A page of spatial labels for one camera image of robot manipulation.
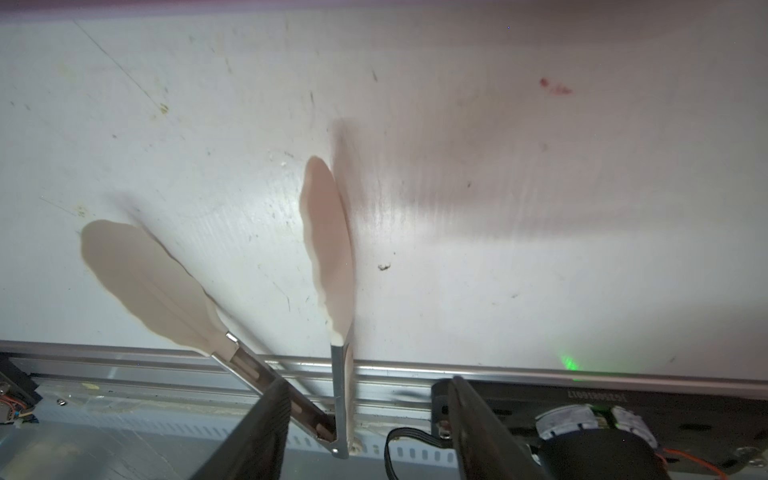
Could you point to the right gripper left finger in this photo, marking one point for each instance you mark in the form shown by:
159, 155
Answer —
255, 448

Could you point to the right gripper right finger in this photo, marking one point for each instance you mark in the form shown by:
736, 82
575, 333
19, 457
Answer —
484, 446

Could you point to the steel tongs with silicone tips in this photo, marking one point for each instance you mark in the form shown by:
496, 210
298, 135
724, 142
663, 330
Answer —
155, 288

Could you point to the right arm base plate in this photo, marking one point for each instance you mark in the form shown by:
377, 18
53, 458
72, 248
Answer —
576, 432

